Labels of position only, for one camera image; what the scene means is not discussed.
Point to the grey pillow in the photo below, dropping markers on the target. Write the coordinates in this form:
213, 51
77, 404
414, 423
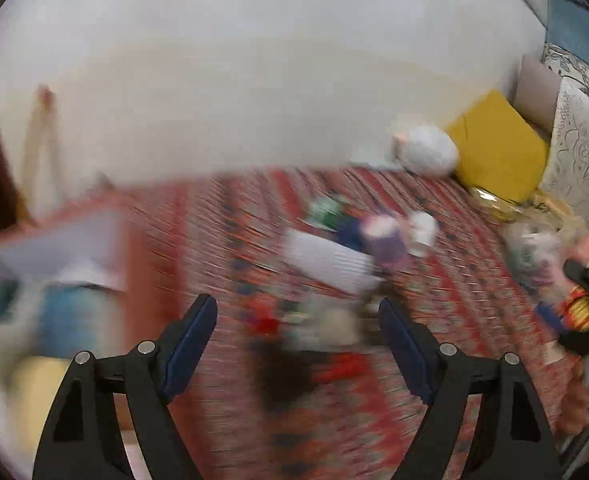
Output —
534, 90

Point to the white striped flat item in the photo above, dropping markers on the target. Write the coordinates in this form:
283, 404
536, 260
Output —
329, 260

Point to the person's right hand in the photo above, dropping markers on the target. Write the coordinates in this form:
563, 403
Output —
577, 400

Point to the pink storage box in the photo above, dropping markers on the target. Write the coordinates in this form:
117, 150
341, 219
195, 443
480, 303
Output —
144, 280

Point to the yellow pillow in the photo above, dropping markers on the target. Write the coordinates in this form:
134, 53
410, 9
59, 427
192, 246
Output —
499, 150

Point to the white round plush ball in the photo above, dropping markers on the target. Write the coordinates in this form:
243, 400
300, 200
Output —
429, 150

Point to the white patterned pillow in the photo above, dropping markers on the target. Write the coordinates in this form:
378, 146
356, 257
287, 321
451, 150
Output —
584, 160

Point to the clear plastic bag of things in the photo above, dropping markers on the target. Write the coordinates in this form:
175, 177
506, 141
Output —
529, 255

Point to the dark brown fuzzy item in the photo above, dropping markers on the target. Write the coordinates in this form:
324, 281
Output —
284, 375

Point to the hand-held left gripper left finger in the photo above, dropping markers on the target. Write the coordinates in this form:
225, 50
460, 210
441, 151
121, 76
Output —
189, 345

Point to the red small item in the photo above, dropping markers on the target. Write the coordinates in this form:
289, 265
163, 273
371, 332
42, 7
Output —
267, 317

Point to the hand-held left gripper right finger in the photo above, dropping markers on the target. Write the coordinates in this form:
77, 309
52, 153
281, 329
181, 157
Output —
404, 350

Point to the patterned red blanket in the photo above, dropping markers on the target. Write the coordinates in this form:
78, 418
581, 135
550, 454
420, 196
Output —
254, 440

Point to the blue pouch with black zipper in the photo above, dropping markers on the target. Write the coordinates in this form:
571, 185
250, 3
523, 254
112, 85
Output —
72, 317

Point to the green white small item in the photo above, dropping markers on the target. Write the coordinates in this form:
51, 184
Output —
327, 212

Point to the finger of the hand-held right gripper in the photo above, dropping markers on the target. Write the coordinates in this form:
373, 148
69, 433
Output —
549, 317

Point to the floral white pillow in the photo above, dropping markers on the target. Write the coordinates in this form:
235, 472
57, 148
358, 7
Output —
574, 67

